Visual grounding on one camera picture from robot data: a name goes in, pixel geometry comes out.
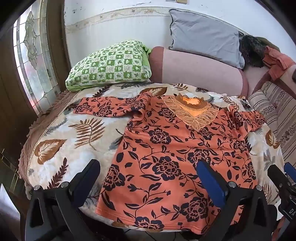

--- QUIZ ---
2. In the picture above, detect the patterned glass window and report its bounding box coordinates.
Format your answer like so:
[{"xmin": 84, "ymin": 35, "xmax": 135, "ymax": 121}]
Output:
[{"xmin": 13, "ymin": 0, "xmax": 61, "ymax": 114}]

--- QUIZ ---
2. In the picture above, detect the grey pillow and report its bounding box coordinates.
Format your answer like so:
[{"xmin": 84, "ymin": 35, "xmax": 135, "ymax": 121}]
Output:
[{"xmin": 168, "ymin": 9, "xmax": 245, "ymax": 70}]

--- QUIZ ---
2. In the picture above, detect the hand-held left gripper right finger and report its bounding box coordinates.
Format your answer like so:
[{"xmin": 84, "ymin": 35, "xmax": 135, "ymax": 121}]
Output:
[{"xmin": 196, "ymin": 160, "xmax": 278, "ymax": 241}]

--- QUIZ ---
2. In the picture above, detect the pink bed sheet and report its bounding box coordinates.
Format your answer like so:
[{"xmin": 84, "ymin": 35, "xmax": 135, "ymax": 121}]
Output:
[{"xmin": 243, "ymin": 65, "xmax": 296, "ymax": 98}]

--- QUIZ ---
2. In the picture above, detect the orange floral shirt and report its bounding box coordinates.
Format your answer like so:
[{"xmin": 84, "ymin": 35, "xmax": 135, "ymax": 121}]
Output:
[{"xmin": 73, "ymin": 91, "xmax": 266, "ymax": 234}]

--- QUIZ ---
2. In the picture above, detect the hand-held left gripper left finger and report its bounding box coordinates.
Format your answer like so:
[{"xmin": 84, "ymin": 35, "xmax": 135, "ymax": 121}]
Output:
[{"xmin": 24, "ymin": 159, "xmax": 101, "ymax": 241}]

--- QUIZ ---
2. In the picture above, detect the striped quilt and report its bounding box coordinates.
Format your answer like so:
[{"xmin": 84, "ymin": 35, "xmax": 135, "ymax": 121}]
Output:
[{"xmin": 248, "ymin": 81, "xmax": 296, "ymax": 163}]

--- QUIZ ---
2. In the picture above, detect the pile of dark and orange clothes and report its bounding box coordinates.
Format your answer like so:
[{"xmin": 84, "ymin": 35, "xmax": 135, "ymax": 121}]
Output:
[{"xmin": 238, "ymin": 35, "xmax": 281, "ymax": 68}]

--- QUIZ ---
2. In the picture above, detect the orange cloth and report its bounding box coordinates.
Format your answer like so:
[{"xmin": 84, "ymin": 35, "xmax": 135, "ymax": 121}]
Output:
[{"xmin": 262, "ymin": 46, "xmax": 296, "ymax": 81}]

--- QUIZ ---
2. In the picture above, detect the green checked pillow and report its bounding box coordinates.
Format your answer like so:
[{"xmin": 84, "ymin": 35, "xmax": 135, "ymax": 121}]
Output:
[{"xmin": 65, "ymin": 40, "xmax": 152, "ymax": 92}]

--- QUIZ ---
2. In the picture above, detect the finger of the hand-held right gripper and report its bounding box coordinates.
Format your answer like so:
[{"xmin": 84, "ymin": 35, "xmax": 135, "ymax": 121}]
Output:
[
  {"xmin": 284, "ymin": 162, "xmax": 296, "ymax": 184},
  {"xmin": 267, "ymin": 164, "xmax": 290, "ymax": 203}
]

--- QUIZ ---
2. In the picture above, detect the leaf print blanket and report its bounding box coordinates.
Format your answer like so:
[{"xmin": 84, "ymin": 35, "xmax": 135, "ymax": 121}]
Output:
[{"xmin": 25, "ymin": 82, "xmax": 285, "ymax": 230}]

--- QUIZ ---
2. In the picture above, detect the pink bolster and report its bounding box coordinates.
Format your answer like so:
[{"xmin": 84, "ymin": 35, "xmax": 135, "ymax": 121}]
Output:
[{"xmin": 148, "ymin": 46, "xmax": 249, "ymax": 98}]

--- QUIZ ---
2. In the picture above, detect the brown crochet bedspread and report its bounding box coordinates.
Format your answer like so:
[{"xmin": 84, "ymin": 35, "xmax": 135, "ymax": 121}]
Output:
[{"xmin": 17, "ymin": 90, "xmax": 81, "ymax": 186}]

